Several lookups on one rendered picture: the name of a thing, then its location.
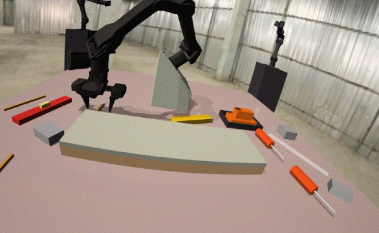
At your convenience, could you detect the tan wooden awl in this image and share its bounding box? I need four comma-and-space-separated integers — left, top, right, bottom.
95, 101, 106, 111

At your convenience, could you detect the orange-handled awl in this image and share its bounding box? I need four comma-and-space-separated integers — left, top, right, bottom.
255, 129, 285, 160
290, 165, 337, 215

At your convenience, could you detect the beige panel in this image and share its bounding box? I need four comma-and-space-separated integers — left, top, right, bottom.
59, 109, 267, 175

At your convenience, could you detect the white flat bar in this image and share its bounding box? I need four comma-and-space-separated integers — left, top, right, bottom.
268, 134, 329, 176

